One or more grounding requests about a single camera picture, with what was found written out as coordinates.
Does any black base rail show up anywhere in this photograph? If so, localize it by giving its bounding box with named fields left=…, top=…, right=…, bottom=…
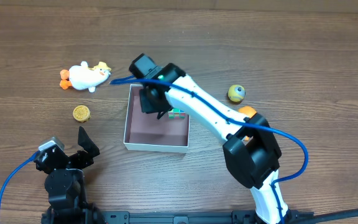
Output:
left=41, top=210, right=315, bottom=224

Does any white plush duck toy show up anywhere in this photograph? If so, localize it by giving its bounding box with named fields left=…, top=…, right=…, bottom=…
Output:
left=60, top=61, right=111, bottom=93

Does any thick black cable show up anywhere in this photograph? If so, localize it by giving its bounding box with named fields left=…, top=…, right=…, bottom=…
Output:
left=293, top=205, right=358, bottom=224

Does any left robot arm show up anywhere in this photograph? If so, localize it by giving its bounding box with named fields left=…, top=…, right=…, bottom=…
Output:
left=33, top=126, right=106, bottom=224

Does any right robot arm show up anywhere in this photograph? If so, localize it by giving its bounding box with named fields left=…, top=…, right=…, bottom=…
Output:
left=130, top=61, right=288, bottom=223

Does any multicoloured puzzle cube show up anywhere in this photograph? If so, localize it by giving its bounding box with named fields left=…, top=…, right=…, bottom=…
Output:
left=168, top=108, right=186, bottom=119

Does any white box pink interior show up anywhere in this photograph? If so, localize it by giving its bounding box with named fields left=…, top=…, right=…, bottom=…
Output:
left=123, top=84, right=190, bottom=154

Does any yellow one-eyed ball toy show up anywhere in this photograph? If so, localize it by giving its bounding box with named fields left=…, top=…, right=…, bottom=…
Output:
left=227, top=85, right=246, bottom=103

